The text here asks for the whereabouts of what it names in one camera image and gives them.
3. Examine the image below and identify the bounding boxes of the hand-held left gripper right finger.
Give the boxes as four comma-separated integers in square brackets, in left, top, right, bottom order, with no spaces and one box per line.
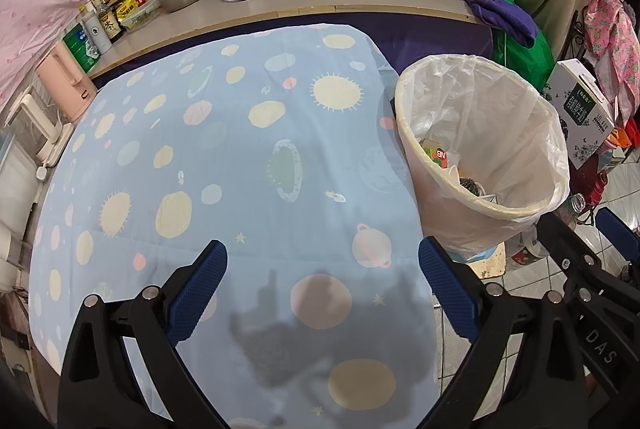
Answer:
[417,236,587,429]

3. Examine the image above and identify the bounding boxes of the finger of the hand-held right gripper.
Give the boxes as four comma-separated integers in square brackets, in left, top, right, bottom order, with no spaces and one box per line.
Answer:
[535,210,609,298]
[597,208,640,271]

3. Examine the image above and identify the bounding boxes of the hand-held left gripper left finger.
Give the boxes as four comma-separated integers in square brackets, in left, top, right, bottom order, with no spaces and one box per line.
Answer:
[57,239,228,429]

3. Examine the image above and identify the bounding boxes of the beige wastebasket with white liner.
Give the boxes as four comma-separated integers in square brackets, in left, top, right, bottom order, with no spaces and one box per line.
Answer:
[394,54,571,260]

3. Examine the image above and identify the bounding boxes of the green drink carton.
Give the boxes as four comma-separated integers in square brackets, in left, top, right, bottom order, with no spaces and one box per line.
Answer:
[422,138,451,170]

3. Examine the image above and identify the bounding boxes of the blue face mask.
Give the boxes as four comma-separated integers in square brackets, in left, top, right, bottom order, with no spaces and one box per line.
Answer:
[440,244,498,265]

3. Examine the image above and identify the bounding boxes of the cream stool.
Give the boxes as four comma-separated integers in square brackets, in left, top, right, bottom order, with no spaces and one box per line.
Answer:
[450,241,506,280]

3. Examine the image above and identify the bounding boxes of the red flask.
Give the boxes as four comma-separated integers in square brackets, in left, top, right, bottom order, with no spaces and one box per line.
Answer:
[582,169,608,210]

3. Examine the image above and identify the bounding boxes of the light blue planet print blanket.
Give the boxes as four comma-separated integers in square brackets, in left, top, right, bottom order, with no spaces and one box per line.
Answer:
[27,23,441,429]

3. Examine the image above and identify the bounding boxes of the white green milk box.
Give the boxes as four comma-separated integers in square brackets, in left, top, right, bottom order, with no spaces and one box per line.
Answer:
[542,58,618,170]

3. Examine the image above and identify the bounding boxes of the pink floral cloth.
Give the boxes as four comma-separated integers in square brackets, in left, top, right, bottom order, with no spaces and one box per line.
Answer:
[582,0,640,120]

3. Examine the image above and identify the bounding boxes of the green bag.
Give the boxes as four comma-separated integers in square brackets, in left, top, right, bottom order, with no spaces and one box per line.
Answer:
[475,0,556,92]

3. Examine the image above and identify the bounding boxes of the white dish dryer clear lid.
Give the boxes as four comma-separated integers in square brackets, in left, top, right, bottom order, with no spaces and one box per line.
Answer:
[0,129,46,280]

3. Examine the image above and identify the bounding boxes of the white coffee maker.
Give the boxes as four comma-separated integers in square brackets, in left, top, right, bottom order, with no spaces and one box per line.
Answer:
[5,93,76,167]

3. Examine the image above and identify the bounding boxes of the purple cloth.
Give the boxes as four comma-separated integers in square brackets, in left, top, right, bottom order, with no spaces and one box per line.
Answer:
[462,0,538,47]

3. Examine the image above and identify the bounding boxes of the pink electric kettle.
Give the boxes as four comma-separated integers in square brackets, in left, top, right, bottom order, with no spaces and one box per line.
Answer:
[35,42,98,122]

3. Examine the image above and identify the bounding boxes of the white label bottle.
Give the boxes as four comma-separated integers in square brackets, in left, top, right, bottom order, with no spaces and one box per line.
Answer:
[81,6,113,55]

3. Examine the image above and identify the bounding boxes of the clear glass food container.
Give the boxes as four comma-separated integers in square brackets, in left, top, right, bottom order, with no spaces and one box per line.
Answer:
[120,4,162,30]

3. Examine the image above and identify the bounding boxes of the dark sauce bottle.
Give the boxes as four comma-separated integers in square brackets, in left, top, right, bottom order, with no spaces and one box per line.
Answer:
[95,0,123,42]

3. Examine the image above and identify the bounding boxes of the yellow packet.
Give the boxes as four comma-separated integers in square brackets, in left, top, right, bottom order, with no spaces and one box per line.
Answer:
[116,0,143,22]

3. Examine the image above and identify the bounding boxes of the wooden edged counter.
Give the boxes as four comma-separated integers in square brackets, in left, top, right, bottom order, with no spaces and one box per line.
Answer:
[90,0,488,80]

